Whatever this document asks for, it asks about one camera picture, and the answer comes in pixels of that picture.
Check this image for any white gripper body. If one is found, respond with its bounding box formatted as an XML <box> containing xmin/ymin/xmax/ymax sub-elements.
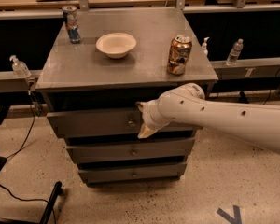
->
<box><xmin>142</xmin><ymin>100</ymin><xmax>169</xmax><ymax>131</ymax></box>

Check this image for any grey top drawer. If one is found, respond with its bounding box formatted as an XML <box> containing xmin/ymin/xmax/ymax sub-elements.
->
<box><xmin>46</xmin><ymin>106</ymin><xmax>203</xmax><ymax>139</ymax></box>

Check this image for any grey drawer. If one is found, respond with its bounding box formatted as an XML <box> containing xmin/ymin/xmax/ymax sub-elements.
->
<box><xmin>78</xmin><ymin>162</ymin><xmax>187</xmax><ymax>184</ymax></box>
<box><xmin>66</xmin><ymin>137</ymin><xmax>194</xmax><ymax>164</ymax></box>
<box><xmin>46</xmin><ymin>106</ymin><xmax>203</xmax><ymax>139</ymax></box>

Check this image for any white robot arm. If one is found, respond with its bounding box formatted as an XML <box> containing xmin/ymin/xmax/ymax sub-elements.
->
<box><xmin>137</xmin><ymin>83</ymin><xmax>280</xmax><ymax>155</ymax></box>

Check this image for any grey middle drawer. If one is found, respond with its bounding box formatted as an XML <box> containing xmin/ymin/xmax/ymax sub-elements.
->
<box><xmin>66</xmin><ymin>137</ymin><xmax>194</xmax><ymax>164</ymax></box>

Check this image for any grey bottom drawer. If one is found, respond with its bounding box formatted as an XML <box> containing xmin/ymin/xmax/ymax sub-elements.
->
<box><xmin>78</xmin><ymin>162</ymin><xmax>187</xmax><ymax>184</ymax></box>

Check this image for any grey drawer cabinet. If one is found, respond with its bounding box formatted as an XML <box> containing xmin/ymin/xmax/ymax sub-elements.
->
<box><xmin>36</xmin><ymin>8</ymin><xmax>217</xmax><ymax>171</ymax></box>

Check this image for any white paper bowl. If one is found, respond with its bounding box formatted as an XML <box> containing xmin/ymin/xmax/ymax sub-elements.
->
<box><xmin>96</xmin><ymin>33</ymin><xmax>137</xmax><ymax>59</ymax></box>

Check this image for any orange crushed soda can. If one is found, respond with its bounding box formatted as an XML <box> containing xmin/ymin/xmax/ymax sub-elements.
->
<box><xmin>167</xmin><ymin>35</ymin><xmax>192</xmax><ymax>76</ymax></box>

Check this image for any small white pump bottle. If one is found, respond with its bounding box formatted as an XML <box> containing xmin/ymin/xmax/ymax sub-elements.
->
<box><xmin>202</xmin><ymin>37</ymin><xmax>209</xmax><ymax>56</ymax></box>

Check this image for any clear water bottle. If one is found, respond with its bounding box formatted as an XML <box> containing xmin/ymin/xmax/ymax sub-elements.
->
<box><xmin>226</xmin><ymin>39</ymin><xmax>244</xmax><ymax>66</ymax></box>

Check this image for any black chair leg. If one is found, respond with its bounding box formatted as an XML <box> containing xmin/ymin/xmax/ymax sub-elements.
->
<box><xmin>39</xmin><ymin>181</ymin><xmax>62</xmax><ymax>224</ymax></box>

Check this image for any blue red energy can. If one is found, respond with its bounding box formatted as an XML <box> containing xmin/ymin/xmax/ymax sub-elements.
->
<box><xmin>62</xmin><ymin>5</ymin><xmax>81</xmax><ymax>44</ymax></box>

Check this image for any clear sanitizer pump bottle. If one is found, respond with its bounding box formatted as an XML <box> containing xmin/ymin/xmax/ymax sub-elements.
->
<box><xmin>9</xmin><ymin>55</ymin><xmax>32</xmax><ymax>78</ymax></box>

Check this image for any grey metal rail frame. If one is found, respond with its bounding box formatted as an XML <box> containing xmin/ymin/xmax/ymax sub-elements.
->
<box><xmin>0</xmin><ymin>0</ymin><xmax>280</xmax><ymax>95</ymax></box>

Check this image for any black cable on floor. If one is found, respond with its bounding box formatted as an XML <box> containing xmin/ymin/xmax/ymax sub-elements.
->
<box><xmin>0</xmin><ymin>91</ymin><xmax>58</xmax><ymax>224</ymax></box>

